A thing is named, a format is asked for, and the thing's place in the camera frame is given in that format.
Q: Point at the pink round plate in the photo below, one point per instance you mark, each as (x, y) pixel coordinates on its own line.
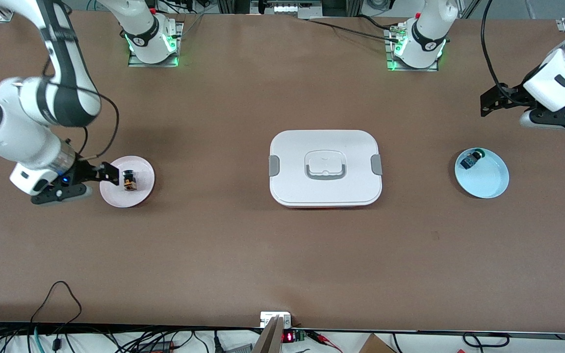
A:
(138, 196)

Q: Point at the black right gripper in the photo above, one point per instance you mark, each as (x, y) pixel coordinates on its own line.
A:
(85, 171)

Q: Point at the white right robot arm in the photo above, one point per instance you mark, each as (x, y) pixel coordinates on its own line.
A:
(17, 132)

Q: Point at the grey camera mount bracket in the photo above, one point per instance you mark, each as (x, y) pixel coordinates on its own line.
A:
(273, 333)

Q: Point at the light blue round plate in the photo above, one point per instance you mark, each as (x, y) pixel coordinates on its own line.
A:
(488, 179)

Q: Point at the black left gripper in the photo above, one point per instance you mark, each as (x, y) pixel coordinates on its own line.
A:
(509, 96)

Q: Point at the brown cardboard piece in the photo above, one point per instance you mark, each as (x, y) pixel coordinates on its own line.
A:
(375, 344)

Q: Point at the red clip test leads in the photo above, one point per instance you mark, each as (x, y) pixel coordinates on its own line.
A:
(324, 338)

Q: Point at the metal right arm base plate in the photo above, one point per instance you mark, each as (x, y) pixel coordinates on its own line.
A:
(135, 63)

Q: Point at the black blue small part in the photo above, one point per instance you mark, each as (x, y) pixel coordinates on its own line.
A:
(471, 160)

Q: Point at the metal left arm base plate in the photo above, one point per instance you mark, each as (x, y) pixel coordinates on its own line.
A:
(412, 69)

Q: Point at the red digit display board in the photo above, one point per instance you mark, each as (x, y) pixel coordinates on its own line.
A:
(288, 337)

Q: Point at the white lidded lunch box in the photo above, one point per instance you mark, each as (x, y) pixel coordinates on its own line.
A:
(324, 191)

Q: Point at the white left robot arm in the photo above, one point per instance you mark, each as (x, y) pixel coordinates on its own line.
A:
(547, 93)

